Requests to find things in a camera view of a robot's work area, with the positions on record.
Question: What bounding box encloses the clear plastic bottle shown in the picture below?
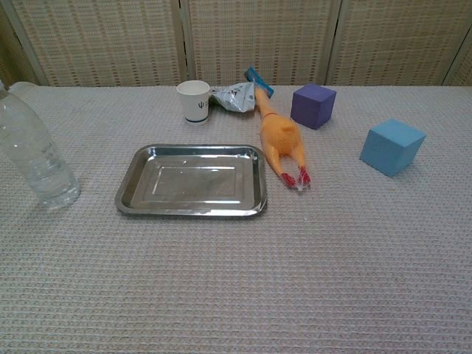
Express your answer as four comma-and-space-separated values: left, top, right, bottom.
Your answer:
0, 79, 81, 211

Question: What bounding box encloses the stainless steel tray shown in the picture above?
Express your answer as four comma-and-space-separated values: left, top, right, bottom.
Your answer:
114, 143, 268, 218

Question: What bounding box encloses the yellow rubber chicken toy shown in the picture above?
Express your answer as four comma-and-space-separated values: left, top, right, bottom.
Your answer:
252, 85, 312, 191

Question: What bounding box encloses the silver snack bag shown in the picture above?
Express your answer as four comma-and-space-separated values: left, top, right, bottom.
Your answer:
209, 82, 256, 114

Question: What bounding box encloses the white paper cup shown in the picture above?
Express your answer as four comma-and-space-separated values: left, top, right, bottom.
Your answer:
176, 80, 211, 125

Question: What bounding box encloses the beige woven tablecloth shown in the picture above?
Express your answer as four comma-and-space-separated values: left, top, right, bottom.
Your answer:
0, 81, 472, 354

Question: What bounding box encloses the small blue packet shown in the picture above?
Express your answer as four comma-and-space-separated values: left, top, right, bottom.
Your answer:
243, 66, 276, 99

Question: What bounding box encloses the purple foam cube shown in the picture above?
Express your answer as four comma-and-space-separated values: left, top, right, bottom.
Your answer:
290, 83, 337, 131

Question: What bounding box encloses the light blue foam cube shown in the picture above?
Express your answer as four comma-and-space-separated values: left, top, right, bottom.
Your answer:
359, 118, 427, 178

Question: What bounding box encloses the woven bamboo folding screen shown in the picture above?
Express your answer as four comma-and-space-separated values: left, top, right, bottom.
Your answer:
0, 0, 472, 88

